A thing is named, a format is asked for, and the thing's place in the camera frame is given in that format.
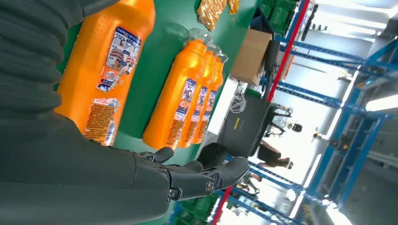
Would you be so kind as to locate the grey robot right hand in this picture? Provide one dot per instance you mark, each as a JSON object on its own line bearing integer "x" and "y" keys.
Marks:
{"x": 77, "y": 186}

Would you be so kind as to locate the black case with yellow label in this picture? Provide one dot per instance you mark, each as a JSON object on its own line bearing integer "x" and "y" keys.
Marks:
{"x": 213, "y": 155}

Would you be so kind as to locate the person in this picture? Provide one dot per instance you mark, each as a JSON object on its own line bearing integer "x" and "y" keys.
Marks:
{"x": 269, "y": 155}

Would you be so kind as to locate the brown cardboard box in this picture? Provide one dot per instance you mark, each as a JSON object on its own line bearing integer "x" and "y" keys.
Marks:
{"x": 248, "y": 59}

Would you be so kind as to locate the white and black robot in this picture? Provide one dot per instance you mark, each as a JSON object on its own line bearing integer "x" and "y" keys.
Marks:
{"x": 284, "y": 122}

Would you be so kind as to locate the yellow taped mat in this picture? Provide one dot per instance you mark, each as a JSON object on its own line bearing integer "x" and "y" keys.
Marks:
{"x": 211, "y": 12}

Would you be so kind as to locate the green plastic crate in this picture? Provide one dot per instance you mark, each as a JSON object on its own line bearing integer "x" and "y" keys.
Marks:
{"x": 280, "y": 15}

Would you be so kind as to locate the blue shelf rack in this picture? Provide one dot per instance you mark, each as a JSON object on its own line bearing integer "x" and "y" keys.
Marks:
{"x": 354, "y": 108}

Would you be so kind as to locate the red post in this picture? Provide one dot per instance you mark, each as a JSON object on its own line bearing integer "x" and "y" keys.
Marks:
{"x": 289, "y": 46}

